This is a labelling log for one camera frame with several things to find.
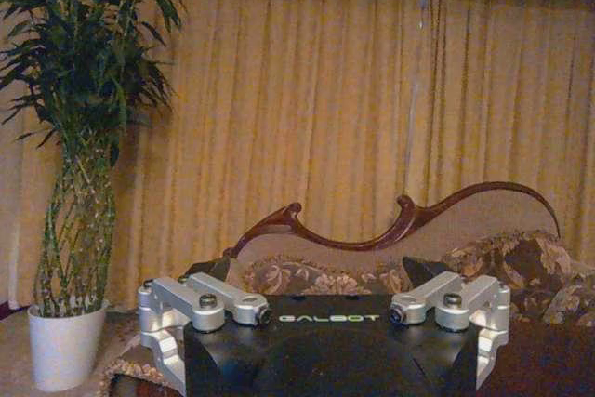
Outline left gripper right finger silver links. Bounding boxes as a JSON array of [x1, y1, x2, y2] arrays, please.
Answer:
[[389, 256, 511, 391]]

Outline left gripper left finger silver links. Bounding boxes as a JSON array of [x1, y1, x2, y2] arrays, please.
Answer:
[[138, 255, 273, 397]]

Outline large floral brown cushion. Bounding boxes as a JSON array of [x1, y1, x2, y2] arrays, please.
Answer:
[[440, 229, 585, 324]]

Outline fringed floral cloth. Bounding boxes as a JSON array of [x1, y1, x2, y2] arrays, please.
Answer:
[[101, 322, 187, 397]]

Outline small floral brown cushion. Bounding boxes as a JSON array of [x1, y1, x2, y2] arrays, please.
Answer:
[[541, 275, 595, 328]]

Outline white plant pot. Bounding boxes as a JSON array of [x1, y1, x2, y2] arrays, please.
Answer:
[[26, 299, 109, 392]]

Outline long floral brown cushion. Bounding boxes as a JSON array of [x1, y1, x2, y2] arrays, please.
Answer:
[[242, 255, 414, 297]]

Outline clear curtain pull rod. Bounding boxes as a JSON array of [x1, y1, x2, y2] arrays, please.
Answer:
[[402, 0, 432, 194]]

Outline tall green bamboo plant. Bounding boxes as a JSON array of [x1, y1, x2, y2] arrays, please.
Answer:
[[0, 0, 190, 319]]

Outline yellow pleated curtain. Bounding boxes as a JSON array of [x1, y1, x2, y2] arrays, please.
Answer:
[[105, 0, 595, 311]]

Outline beige sofa carved wood frame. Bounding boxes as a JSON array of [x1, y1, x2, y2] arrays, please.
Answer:
[[221, 181, 595, 326]]

